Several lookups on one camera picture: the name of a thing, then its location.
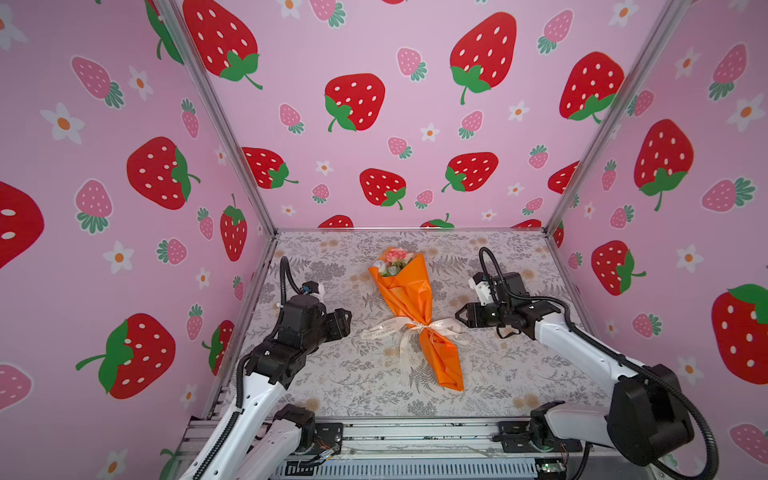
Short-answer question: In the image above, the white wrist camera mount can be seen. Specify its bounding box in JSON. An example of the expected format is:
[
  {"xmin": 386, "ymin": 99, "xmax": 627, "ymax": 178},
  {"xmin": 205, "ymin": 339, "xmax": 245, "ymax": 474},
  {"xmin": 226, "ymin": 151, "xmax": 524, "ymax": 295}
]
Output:
[
  {"xmin": 301, "ymin": 281, "xmax": 325, "ymax": 302},
  {"xmin": 468, "ymin": 272, "xmax": 495, "ymax": 306}
]

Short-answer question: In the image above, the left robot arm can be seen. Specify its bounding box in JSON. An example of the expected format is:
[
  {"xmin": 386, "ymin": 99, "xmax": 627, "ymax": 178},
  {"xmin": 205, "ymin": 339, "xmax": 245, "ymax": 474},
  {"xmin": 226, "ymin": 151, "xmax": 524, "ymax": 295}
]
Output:
[{"xmin": 181, "ymin": 295, "xmax": 352, "ymax": 479}]

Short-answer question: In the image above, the left vertical aluminium post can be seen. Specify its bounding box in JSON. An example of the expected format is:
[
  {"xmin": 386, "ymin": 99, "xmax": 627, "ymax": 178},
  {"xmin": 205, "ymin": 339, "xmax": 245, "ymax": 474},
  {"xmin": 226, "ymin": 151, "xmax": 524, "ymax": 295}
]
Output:
[{"xmin": 157, "ymin": 0, "xmax": 278, "ymax": 238}]

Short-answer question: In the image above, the cream ribbon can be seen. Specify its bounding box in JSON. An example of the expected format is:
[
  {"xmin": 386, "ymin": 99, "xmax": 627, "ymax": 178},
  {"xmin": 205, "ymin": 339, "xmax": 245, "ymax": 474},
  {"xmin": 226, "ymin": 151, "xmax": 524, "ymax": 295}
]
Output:
[{"xmin": 360, "ymin": 316, "xmax": 467, "ymax": 381}]

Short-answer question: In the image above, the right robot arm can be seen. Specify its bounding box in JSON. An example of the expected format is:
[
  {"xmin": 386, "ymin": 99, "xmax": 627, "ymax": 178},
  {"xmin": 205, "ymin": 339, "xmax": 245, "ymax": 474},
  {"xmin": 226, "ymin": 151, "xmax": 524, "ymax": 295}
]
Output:
[{"xmin": 455, "ymin": 272, "xmax": 719, "ymax": 479}]

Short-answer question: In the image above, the vertical aluminium post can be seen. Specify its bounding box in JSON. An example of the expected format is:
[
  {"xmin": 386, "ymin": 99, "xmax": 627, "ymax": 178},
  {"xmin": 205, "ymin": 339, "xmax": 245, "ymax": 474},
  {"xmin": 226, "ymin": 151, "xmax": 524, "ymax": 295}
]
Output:
[
  {"xmin": 157, "ymin": 0, "xmax": 278, "ymax": 238},
  {"xmin": 543, "ymin": 0, "xmax": 691, "ymax": 240}
]

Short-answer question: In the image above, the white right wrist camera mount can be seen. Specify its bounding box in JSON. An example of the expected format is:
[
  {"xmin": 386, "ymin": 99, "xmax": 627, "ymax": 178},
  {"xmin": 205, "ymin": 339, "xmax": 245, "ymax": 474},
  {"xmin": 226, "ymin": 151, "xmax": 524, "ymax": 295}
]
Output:
[{"xmin": 468, "ymin": 272, "xmax": 495, "ymax": 306}]

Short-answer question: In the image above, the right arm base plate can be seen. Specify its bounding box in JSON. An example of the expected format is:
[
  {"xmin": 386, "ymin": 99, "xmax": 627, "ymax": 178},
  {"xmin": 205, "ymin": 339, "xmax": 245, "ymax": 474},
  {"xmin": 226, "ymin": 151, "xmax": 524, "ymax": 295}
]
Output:
[{"xmin": 492, "ymin": 421, "xmax": 584, "ymax": 453}]

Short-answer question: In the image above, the orange wrapping paper sheet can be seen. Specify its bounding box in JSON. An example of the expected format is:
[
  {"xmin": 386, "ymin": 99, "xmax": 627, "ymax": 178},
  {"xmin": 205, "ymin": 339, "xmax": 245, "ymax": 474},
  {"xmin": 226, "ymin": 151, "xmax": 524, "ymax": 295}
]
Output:
[{"xmin": 369, "ymin": 247, "xmax": 465, "ymax": 392}]

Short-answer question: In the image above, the right vertical aluminium post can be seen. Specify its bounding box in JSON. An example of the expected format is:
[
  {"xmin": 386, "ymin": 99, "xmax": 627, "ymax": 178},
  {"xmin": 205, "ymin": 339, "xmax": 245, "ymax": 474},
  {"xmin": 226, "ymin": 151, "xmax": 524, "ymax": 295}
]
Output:
[{"xmin": 543, "ymin": 0, "xmax": 691, "ymax": 240}]

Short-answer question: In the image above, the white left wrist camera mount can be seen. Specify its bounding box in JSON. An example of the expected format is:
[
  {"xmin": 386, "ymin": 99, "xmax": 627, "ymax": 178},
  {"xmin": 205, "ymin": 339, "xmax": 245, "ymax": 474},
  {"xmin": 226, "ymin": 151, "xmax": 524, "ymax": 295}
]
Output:
[{"xmin": 301, "ymin": 281, "xmax": 325, "ymax": 302}]

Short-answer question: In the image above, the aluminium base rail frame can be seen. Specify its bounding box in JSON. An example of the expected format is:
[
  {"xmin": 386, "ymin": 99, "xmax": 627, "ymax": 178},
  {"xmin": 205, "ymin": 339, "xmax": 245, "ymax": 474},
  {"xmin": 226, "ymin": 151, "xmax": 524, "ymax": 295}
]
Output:
[{"xmin": 173, "ymin": 416, "xmax": 679, "ymax": 480}]

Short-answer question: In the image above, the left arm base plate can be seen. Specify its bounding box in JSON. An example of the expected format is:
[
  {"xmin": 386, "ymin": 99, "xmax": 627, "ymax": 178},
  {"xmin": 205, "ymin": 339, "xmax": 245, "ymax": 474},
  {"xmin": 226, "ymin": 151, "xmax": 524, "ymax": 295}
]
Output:
[{"xmin": 293, "ymin": 422, "xmax": 344, "ymax": 458}]

